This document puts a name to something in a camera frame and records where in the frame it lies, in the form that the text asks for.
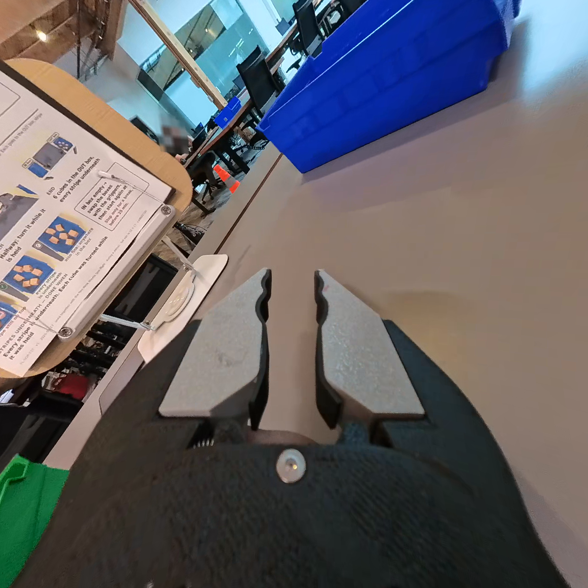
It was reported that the black office chair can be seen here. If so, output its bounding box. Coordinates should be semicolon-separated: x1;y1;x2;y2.
236;46;286;110

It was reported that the blue storage crate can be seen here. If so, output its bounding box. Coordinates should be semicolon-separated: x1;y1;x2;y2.
214;96;243;128

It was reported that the green plastic bin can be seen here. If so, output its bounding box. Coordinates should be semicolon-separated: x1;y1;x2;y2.
0;455;70;588

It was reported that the instruction sheet on stand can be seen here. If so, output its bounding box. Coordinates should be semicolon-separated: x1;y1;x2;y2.
0;59;229;379

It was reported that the brown background desk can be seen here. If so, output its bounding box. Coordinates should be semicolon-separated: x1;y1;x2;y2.
184;21;301;214

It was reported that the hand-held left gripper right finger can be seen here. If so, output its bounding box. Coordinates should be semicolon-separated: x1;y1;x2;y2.
314;269;426;430

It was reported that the blue plastic bin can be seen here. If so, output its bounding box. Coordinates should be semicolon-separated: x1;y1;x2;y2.
256;0;524;174

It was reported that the printed instruction sheet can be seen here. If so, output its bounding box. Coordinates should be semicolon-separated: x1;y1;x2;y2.
0;69;174;375

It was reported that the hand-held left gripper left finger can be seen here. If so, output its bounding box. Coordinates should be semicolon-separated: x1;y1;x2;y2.
158;269;272;431

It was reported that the black desk cable hatch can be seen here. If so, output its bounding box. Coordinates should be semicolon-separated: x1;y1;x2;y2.
99;349;147;416

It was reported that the orange striped traffic cone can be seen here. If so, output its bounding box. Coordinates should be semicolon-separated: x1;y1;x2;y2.
213;165;241;194

